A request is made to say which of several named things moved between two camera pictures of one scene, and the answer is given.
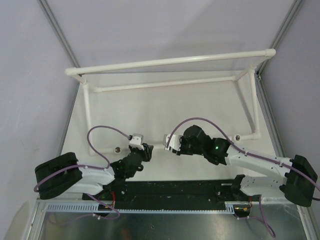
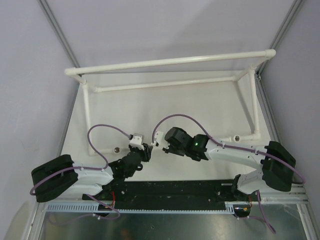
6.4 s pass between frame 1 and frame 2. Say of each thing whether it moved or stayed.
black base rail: stayed
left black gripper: stayed
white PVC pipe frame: stayed
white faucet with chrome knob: moved
